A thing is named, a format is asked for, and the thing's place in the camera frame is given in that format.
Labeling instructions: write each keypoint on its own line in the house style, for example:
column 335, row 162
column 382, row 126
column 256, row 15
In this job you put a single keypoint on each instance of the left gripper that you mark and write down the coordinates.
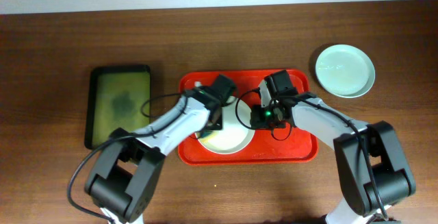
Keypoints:
column 215, row 122

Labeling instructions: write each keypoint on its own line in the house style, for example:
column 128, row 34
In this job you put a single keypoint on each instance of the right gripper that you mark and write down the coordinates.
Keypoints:
column 261, row 122

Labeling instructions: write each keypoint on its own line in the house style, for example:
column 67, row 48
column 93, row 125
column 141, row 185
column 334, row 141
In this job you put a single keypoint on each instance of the white plate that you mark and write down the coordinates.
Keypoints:
column 233, row 136

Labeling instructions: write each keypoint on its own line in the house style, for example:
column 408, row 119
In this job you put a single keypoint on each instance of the mint green plate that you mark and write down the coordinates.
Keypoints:
column 345, row 71

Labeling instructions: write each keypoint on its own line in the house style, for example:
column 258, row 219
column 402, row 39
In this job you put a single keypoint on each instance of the green and yellow sponge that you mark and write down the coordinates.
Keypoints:
column 205, row 136

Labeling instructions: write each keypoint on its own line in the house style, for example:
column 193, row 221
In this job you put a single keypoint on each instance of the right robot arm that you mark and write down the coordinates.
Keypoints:
column 374, row 174

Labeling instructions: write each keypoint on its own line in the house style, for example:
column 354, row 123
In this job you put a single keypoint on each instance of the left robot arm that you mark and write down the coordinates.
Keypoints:
column 124, row 177

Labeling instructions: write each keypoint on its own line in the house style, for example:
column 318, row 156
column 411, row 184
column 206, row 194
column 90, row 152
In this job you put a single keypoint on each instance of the black tray with green mat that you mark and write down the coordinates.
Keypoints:
column 115, row 97

